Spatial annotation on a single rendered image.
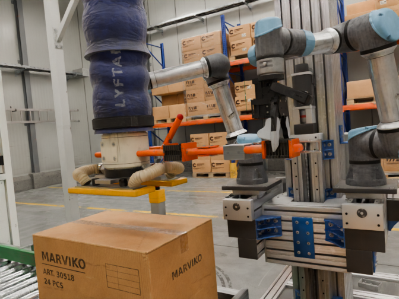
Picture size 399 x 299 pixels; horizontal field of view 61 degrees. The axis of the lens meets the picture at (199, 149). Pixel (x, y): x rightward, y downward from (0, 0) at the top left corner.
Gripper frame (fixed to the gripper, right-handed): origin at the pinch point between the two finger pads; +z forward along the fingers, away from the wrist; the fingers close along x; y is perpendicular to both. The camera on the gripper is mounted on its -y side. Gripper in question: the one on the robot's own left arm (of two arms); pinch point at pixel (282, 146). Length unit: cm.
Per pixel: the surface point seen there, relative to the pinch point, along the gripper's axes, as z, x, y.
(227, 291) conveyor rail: 65, -32, 41
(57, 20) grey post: -143, -160, 320
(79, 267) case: 39, 19, 71
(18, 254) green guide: 64, -18, 186
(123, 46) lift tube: -36, 7, 51
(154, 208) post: 35, -46, 92
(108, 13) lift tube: -47, 10, 53
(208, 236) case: 36, -19, 39
